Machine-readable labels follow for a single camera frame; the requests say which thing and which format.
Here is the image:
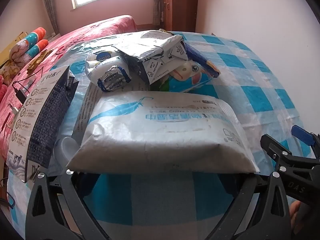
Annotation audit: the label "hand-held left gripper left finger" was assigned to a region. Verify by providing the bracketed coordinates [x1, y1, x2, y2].
[25, 169, 110, 240]

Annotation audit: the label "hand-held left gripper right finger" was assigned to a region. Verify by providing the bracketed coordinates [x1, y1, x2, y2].
[212, 171, 292, 240]

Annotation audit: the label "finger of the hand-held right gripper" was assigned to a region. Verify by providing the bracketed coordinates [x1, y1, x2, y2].
[260, 134, 320, 175]
[291, 124, 320, 158]

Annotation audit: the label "white and navy milk carton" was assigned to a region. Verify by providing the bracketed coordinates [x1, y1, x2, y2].
[6, 64, 80, 183]

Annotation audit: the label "large white wipes packet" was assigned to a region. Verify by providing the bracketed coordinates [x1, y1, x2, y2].
[66, 89, 261, 175]

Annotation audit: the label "dark blue snack packet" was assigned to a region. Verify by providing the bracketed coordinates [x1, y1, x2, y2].
[184, 42, 222, 78]

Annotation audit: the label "person's right hand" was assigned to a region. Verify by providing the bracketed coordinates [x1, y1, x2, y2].
[289, 201, 302, 229]

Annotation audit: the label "white plastic cup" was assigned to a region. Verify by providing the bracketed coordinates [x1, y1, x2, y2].
[53, 137, 80, 167]

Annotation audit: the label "blue checked tablecloth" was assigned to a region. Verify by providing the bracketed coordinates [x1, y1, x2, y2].
[6, 31, 313, 240]

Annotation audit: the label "white printed plastic wrapper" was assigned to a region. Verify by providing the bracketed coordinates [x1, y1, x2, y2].
[72, 81, 103, 140]

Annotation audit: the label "light blue cartoon packet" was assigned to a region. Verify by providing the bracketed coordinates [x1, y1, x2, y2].
[159, 62, 213, 93]

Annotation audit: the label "crumpled white blue wrapper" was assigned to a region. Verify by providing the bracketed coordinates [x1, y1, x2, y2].
[85, 49, 132, 93]

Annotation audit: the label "pink folded blanket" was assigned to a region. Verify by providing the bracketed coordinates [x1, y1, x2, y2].
[0, 76, 8, 101]

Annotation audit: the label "gold cloth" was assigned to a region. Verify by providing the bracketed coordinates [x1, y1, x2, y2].
[26, 49, 55, 75]

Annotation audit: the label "colourful bolster pillows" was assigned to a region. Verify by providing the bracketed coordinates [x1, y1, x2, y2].
[0, 39, 33, 86]

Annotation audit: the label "orange and teal bolster pillow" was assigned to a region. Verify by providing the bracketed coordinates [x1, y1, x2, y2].
[24, 39, 50, 58]
[25, 27, 47, 43]

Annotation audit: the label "crushed grey white carton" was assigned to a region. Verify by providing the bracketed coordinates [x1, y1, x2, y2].
[112, 29, 190, 85]

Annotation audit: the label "bed with pink bedspread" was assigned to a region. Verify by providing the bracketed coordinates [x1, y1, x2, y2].
[0, 15, 138, 160]

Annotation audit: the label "yellow headboard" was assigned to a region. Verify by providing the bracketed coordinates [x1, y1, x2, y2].
[0, 31, 28, 65]

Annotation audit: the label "brown wooden wardrobe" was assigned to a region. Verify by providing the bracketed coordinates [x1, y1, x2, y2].
[159, 0, 200, 32]

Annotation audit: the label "grey checked curtain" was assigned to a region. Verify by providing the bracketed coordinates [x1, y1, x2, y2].
[152, 0, 163, 26]
[41, 0, 61, 35]

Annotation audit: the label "black charger cable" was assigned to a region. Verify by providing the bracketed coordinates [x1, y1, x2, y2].
[12, 67, 45, 93]

